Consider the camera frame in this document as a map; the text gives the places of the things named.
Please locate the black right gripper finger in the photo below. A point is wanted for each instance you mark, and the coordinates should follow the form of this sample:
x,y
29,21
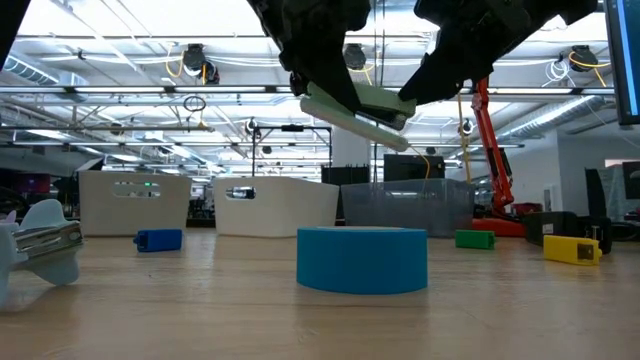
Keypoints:
x,y
435,75

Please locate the green mini stapler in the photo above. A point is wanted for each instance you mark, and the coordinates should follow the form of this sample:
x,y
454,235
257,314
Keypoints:
x,y
474,239

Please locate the blue tape roll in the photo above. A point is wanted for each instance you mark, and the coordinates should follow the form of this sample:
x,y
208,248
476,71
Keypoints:
x,y
360,260

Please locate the blue mini stapler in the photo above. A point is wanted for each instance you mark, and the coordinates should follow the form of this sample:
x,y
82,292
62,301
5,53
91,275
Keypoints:
x,y
159,240

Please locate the yellow mini stapler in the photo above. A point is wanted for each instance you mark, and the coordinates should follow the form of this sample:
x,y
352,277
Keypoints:
x,y
562,249

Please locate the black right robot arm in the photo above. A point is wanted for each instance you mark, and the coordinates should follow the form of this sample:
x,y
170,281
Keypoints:
x,y
560,10

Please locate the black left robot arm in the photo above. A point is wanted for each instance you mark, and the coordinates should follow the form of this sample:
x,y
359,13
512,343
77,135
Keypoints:
x,y
7,20

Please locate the red desk lamp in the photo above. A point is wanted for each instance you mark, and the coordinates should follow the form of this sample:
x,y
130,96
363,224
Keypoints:
x,y
492,150

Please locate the wide black background display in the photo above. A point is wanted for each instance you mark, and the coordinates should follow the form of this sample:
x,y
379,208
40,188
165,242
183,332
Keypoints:
x,y
412,167

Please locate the low black background display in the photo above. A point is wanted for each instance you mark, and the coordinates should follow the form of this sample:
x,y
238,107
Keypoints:
x,y
345,175

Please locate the white plastic bin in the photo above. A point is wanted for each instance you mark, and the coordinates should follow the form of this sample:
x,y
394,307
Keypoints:
x,y
280,210

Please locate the dark translucent plastic bin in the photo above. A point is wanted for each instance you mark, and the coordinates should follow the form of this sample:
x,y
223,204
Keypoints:
x,y
407,210

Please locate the black computer monitor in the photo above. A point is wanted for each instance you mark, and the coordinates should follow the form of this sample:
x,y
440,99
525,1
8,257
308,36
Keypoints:
x,y
625,60

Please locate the light grey plastic bin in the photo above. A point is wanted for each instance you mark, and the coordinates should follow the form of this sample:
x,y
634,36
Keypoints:
x,y
135,215

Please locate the black tube frame stand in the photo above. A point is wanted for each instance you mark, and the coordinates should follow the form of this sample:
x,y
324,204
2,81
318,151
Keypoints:
x,y
292,128

